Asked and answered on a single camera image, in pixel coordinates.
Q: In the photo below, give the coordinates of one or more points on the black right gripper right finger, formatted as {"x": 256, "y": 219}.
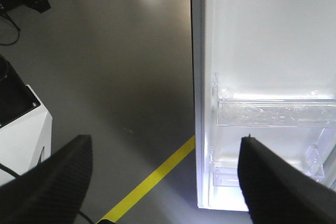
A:
{"x": 276, "y": 192}

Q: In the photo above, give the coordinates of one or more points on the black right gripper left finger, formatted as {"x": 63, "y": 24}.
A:
{"x": 54, "y": 190}

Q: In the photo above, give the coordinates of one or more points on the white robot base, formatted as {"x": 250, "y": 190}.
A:
{"x": 25, "y": 125}

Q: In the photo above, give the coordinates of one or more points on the open white fridge door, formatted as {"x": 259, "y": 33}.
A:
{"x": 277, "y": 46}

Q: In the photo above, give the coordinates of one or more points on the clear lower door bin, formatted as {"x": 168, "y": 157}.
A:
{"x": 305, "y": 148}

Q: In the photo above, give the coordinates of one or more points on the clear door bin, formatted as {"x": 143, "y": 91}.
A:
{"x": 254, "y": 108}
{"x": 305, "y": 148}

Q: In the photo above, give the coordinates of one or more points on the clear middle door bin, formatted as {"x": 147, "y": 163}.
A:
{"x": 254, "y": 108}

